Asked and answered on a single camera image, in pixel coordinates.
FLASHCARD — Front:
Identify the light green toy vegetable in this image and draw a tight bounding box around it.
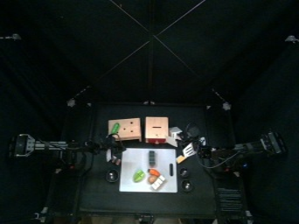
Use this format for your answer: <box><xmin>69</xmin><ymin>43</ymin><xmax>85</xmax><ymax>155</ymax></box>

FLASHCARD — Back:
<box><xmin>132</xmin><ymin>169</ymin><xmax>146</xmax><ymax>184</ymax></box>

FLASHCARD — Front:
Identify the white slotted toy spatula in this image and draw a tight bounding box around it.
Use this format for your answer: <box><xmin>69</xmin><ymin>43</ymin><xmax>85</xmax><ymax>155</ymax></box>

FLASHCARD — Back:
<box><xmin>181</xmin><ymin>142</ymin><xmax>197</xmax><ymax>158</ymax></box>

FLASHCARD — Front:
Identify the white sliced toy block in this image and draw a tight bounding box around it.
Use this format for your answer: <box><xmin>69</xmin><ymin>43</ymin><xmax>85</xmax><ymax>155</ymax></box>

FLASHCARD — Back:
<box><xmin>149</xmin><ymin>174</ymin><xmax>168</xmax><ymax>191</ymax></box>

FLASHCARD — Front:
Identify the white cutting board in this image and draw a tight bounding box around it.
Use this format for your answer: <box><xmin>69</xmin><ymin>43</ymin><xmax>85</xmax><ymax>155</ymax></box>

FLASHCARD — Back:
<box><xmin>117</xmin><ymin>147</ymin><xmax>178</xmax><ymax>193</ymax></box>

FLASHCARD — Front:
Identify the small metal cup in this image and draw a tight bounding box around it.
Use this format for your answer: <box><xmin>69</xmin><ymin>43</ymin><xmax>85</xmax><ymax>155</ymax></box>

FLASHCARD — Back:
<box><xmin>177</xmin><ymin>167</ymin><xmax>192</xmax><ymax>179</ymax></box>
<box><xmin>180</xmin><ymin>179</ymin><xmax>194</xmax><ymax>193</ymax></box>
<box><xmin>105</xmin><ymin>169</ymin><xmax>119</xmax><ymax>184</ymax></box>

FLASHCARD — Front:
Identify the green oblong toy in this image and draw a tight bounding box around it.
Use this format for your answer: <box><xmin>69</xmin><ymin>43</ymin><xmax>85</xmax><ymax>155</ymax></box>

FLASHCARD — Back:
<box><xmin>110</xmin><ymin>122</ymin><xmax>121</xmax><ymax>135</ymax></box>

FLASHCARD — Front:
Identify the orange toy carrot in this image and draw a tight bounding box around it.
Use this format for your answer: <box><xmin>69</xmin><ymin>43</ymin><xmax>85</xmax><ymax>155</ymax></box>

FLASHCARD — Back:
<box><xmin>146</xmin><ymin>168</ymin><xmax>162</xmax><ymax>178</ymax></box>

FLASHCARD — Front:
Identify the white toy appliance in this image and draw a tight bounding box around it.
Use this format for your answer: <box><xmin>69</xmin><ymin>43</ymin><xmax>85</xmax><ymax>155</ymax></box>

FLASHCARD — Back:
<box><xmin>164</xmin><ymin>126</ymin><xmax>184</xmax><ymax>148</ymax></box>

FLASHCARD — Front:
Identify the printed label sheet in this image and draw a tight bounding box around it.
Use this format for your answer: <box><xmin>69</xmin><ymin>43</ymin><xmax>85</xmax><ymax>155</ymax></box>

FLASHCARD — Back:
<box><xmin>216</xmin><ymin>187</ymin><xmax>242</xmax><ymax>213</ymax></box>

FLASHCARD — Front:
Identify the dark green sliced toy block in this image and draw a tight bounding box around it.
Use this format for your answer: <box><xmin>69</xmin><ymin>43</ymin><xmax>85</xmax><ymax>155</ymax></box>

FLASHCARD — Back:
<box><xmin>146</xmin><ymin>150</ymin><xmax>156</xmax><ymax>168</ymax></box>

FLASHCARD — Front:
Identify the black round toy pan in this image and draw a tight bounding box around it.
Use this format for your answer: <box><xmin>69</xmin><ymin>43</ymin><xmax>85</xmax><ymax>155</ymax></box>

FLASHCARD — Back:
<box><xmin>185</xmin><ymin>123</ymin><xmax>201</xmax><ymax>138</ymax></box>

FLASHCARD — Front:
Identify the wooden box with red drawer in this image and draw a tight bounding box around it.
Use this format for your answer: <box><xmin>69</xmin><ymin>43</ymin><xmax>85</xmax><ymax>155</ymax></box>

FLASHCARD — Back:
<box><xmin>144</xmin><ymin>115</ymin><xmax>170</xmax><ymax>145</ymax></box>

